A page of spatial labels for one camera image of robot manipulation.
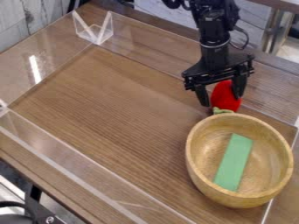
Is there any metal stand in background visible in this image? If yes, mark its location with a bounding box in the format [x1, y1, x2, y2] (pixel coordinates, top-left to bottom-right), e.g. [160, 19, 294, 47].
[262, 9, 295, 55]

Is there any wooden bowl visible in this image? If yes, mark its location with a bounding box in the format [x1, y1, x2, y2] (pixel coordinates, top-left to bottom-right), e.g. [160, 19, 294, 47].
[186, 114, 295, 208]

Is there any green rectangular block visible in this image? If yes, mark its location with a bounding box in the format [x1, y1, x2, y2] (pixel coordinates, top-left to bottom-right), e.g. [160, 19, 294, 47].
[214, 134, 254, 192]

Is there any clear acrylic tray wall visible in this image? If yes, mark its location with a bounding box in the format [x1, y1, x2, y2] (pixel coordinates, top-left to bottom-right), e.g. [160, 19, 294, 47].
[0, 101, 195, 224]

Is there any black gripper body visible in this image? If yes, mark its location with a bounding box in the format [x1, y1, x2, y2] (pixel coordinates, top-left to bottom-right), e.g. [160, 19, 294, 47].
[182, 44, 255, 91]

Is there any red plush strawberry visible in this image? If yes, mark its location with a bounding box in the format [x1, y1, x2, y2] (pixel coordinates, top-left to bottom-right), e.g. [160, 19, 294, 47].
[210, 80, 242, 114]

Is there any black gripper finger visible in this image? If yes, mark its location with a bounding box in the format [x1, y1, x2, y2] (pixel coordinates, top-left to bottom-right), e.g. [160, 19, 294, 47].
[232, 66, 248, 99]
[195, 84, 211, 107]

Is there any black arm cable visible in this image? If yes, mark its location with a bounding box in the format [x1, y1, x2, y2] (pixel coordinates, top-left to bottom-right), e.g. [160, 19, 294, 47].
[228, 24, 251, 51]

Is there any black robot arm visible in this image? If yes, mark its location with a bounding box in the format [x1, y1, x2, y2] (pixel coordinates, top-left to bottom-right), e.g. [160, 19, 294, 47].
[163, 0, 255, 107]

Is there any black table leg clamp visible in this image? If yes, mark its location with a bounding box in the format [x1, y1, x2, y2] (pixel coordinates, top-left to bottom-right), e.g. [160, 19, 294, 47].
[0, 186, 68, 224]

